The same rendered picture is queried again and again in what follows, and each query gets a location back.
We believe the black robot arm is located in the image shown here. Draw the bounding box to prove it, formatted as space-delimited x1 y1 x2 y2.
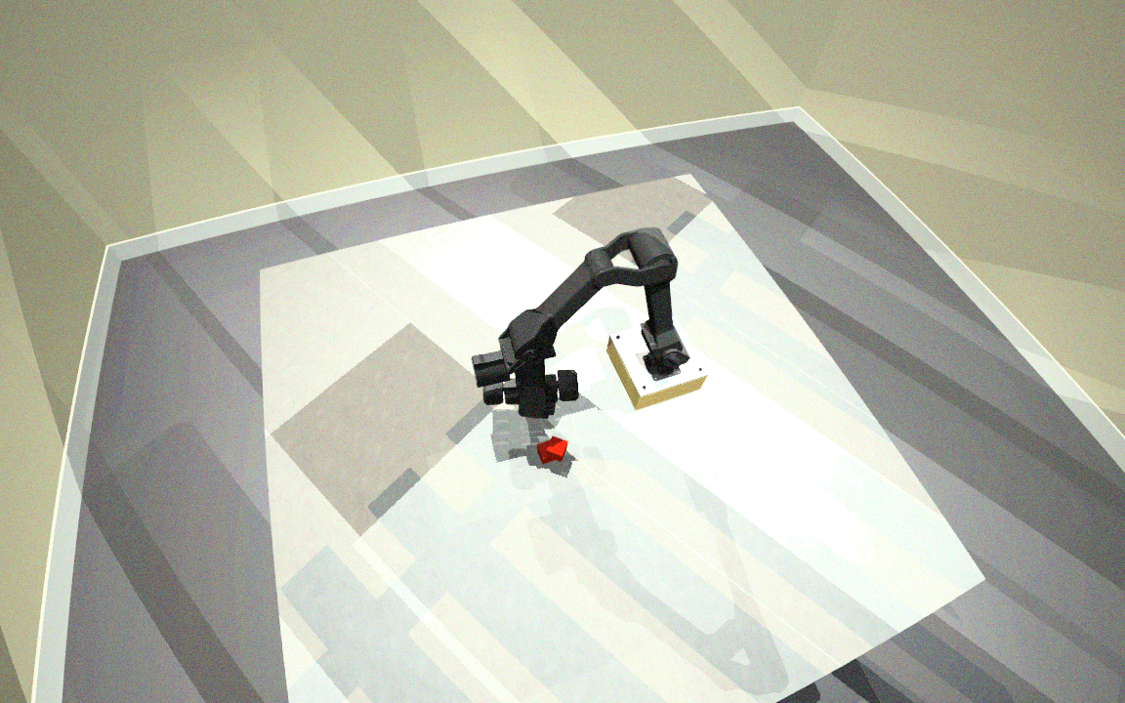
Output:
471 227 690 420

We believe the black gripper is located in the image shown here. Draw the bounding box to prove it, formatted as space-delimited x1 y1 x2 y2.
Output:
482 369 579 405

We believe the red cube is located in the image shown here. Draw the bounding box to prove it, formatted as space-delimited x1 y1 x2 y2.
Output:
546 436 568 462
537 440 555 465

